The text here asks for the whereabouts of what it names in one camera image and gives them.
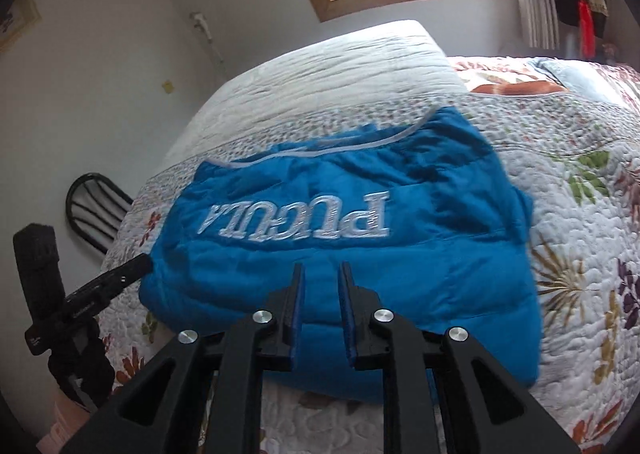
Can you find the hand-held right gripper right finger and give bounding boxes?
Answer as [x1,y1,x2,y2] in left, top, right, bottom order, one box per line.
[337,261,581,454]

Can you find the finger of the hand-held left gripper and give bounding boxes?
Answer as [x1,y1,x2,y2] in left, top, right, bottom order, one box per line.
[65,253,153,302]

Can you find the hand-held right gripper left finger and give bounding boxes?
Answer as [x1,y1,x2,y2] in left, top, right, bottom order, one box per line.
[62,261,306,454]

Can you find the blue puffer jacket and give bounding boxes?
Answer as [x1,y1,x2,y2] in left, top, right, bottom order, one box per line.
[137,106,546,392]

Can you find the black metal chair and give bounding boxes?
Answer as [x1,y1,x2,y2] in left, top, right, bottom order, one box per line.
[66,173,133,255]

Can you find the bed with floral quilt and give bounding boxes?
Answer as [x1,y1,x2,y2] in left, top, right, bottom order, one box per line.
[95,56,640,454]

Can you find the white quilted bedspread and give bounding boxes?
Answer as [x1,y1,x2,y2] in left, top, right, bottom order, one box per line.
[165,20,468,170]

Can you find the orange cloth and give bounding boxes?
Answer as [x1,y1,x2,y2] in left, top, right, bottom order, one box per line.
[470,79,568,97]

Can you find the light blue cloth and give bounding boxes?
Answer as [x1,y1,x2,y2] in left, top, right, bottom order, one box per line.
[530,58,631,105]

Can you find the red hanging cloth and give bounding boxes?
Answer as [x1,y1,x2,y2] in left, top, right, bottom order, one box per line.
[577,0,597,57]

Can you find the wooden picture frame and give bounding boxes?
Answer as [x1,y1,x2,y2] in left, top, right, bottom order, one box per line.
[0,0,42,55]

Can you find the white wall fixture with cable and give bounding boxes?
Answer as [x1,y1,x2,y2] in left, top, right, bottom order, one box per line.
[189,10,226,80]

